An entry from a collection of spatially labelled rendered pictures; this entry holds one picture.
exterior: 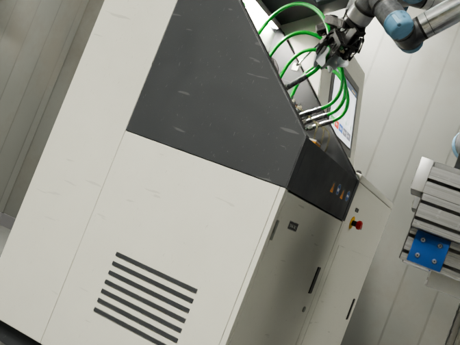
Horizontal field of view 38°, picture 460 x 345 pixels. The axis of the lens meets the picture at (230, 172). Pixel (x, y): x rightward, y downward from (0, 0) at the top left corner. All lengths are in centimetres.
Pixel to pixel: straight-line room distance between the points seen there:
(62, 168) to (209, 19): 68
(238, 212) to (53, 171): 68
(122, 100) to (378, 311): 225
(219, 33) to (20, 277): 101
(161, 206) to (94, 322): 41
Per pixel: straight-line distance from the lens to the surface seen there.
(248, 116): 194
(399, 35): 195
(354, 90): 318
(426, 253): 182
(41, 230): 224
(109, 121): 217
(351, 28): 204
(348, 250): 271
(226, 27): 207
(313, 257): 231
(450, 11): 204
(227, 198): 191
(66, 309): 215
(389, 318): 392
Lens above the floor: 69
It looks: 3 degrees up
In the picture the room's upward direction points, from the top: 21 degrees clockwise
